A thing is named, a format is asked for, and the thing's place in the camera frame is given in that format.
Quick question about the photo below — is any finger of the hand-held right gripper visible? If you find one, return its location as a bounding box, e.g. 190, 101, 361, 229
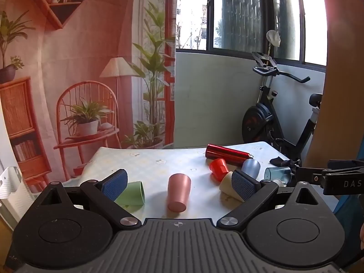
292, 165, 330, 189

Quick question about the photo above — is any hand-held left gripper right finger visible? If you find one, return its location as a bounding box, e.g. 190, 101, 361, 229
217, 171, 320, 231

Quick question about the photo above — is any blue cloth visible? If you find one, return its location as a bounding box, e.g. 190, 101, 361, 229
333, 195, 364, 235

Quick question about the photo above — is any red metal bottle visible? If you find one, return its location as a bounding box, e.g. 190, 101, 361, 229
205, 144, 254, 167

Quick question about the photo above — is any pink cup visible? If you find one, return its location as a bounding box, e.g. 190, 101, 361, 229
167, 173, 192, 212

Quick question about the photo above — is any red cup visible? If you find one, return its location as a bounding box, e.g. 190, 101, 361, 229
209, 158, 230, 182

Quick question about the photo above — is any clear blue cup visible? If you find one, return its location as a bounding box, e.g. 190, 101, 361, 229
263, 166, 292, 187

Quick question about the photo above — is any printed room scene wall hanging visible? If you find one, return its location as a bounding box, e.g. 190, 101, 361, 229
0, 0, 178, 190

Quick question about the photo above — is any dark framed window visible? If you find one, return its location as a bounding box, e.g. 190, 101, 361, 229
176, 0, 328, 72

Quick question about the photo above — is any grey-blue cup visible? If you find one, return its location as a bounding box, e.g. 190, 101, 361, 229
241, 159, 261, 181

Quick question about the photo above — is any tan wooden panel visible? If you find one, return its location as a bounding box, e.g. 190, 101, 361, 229
305, 0, 364, 172

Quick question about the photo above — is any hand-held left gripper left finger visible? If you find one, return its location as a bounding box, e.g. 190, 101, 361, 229
35, 169, 142, 230

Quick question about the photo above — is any green cup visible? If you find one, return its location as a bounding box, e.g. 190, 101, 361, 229
114, 180, 146, 208

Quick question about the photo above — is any cream cup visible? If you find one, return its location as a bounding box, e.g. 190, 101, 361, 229
219, 171, 245, 203

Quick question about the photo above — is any black cloth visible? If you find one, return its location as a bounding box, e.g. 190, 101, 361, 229
269, 157, 300, 168

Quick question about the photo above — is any white cloth on stick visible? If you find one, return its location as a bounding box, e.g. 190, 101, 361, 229
266, 30, 282, 48

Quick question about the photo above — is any black exercise bike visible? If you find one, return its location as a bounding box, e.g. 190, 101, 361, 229
241, 51, 324, 166

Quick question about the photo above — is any white perforated basket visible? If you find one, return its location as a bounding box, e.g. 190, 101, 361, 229
0, 165, 32, 226

